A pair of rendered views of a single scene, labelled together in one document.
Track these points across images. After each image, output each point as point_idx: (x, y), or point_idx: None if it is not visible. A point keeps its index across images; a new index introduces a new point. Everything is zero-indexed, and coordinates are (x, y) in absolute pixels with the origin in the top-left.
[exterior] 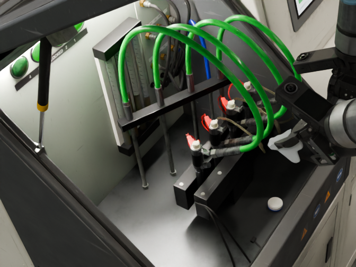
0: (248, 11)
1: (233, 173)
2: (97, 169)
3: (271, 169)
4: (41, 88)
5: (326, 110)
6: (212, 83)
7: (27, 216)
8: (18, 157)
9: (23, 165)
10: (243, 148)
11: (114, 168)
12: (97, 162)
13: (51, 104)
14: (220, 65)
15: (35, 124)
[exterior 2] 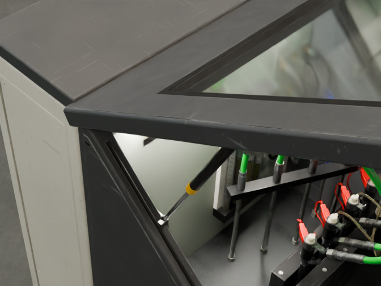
0: None
1: (337, 272)
2: (187, 231)
3: (373, 270)
4: (203, 177)
5: None
6: (335, 168)
7: (117, 276)
8: (139, 224)
9: (141, 233)
10: (368, 260)
11: (202, 231)
12: (190, 224)
13: (169, 162)
14: (372, 175)
15: (148, 180)
